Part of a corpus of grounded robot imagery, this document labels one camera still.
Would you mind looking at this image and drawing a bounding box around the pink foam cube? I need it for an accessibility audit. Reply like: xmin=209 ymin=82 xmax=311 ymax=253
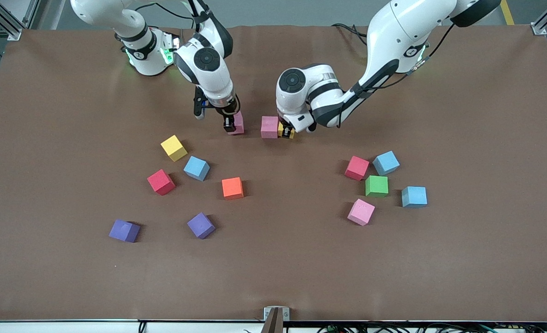
xmin=261 ymin=116 xmax=280 ymax=139
xmin=230 ymin=111 xmax=245 ymax=136
xmin=347 ymin=198 xmax=376 ymax=227

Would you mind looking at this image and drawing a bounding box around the blue foam cube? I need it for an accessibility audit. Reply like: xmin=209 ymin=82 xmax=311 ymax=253
xmin=183 ymin=156 xmax=210 ymax=182
xmin=372 ymin=151 xmax=400 ymax=176
xmin=401 ymin=186 xmax=428 ymax=209

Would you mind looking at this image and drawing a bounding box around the orange foam cube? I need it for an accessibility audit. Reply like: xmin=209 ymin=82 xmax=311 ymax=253
xmin=221 ymin=177 xmax=245 ymax=200

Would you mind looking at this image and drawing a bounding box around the red foam cube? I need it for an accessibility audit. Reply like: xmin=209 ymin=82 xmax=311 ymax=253
xmin=344 ymin=155 xmax=370 ymax=181
xmin=147 ymin=169 xmax=176 ymax=196

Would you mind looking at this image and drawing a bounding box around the green foam cube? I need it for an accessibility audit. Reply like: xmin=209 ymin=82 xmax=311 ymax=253
xmin=365 ymin=175 xmax=389 ymax=198

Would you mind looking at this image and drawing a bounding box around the purple foam cube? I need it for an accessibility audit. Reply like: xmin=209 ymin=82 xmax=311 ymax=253
xmin=109 ymin=219 xmax=141 ymax=243
xmin=187 ymin=212 xmax=216 ymax=240

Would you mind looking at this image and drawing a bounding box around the brown table mat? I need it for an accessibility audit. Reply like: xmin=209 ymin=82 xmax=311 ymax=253
xmin=0 ymin=24 xmax=547 ymax=322

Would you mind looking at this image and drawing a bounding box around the black left arm base cable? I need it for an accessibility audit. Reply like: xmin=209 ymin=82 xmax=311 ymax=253
xmin=332 ymin=23 xmax=370 ymax=41

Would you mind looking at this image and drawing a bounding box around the grey metal camera bracket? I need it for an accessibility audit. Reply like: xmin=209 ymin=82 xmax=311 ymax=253
xmin=264 ymin=306 xmax=290 ymax=333

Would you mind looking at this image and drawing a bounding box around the black cable bundle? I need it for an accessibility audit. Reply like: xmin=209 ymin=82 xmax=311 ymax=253
xmin=317 ymin=322 xmax=547 ymax=333

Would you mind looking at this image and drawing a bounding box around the white table edge rail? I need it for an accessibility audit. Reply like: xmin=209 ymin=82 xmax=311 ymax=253
xmin=0 ymin=318 xmax=547 ymax=333

